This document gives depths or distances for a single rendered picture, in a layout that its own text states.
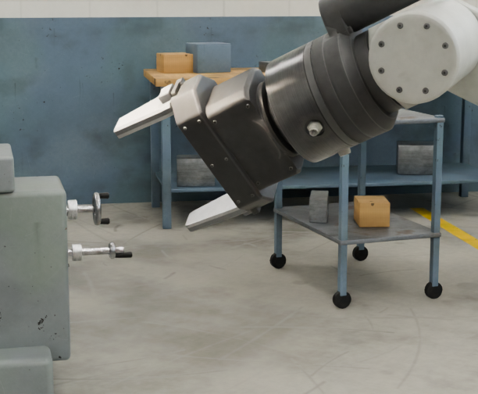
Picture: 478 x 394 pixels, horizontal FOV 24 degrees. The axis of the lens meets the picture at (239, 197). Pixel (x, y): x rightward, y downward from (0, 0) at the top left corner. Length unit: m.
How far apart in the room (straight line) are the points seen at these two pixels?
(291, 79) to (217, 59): 6.05
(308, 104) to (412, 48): 0.10
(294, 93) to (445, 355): 3.70
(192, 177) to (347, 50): 5.88
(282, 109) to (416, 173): 6.37
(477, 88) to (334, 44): 0.12
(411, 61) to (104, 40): 6.56
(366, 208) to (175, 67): 2.06
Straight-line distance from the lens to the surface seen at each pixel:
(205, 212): 0.97
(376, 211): 5.26
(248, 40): 7.45
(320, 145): 0.87
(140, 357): 4.44
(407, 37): 0.81
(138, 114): 0.93
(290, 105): 0.86
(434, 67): 0.81
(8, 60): 7.34
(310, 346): 4.56
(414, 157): 7.21
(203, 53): 6.87
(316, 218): 5.34
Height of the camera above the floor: 1.42
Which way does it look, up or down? 11 degrees down
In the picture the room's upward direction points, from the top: straight up
